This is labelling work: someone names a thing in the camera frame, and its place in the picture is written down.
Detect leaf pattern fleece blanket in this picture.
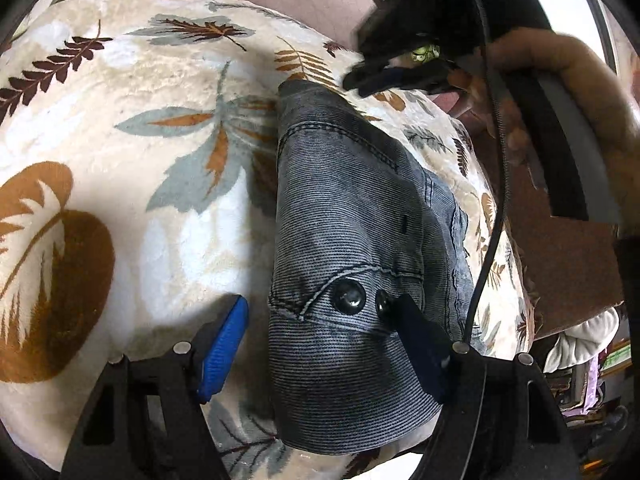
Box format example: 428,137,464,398
0,0,542,480

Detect grey denim pants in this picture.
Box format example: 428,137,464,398
268,80,474,455

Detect green patterned folded cloth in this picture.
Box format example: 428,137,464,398
410,44,440,65

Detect person's hand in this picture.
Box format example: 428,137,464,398
446,28,639,237

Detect black cable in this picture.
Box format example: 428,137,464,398
462,0,511,346

